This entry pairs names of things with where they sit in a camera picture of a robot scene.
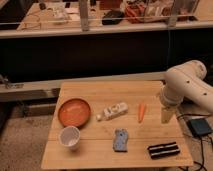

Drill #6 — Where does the white plastic bottle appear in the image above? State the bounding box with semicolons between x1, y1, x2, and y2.
96;102;128;121

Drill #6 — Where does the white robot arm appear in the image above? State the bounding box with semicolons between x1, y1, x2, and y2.
159;60;213;123

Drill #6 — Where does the orange ceramic bowl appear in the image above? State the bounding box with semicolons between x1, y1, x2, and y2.
58;98;91;127

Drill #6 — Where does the orange carrot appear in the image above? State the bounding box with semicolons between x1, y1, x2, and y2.
138;103;146;123

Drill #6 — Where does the blue sponge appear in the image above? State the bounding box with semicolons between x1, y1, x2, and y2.
113;129;128;152

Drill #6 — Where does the white paper cup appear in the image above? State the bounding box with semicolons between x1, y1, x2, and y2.
58;126;80;151

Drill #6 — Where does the orange tool clutter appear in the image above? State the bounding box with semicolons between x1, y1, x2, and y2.
125;3;146;23

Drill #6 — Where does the black bag on bench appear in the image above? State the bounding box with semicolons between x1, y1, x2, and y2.
102;10;124;25

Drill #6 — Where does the black cable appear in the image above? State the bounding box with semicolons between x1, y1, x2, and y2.
188;134;213;171

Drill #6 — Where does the grey metal post right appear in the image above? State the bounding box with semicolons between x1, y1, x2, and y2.
167;0;181;28

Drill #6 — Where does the grey metal post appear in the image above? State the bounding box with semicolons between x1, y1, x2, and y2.
167;0;181;28
78;0;89;31

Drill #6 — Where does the grey metal post left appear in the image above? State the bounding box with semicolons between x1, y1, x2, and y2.
78;0;89;31

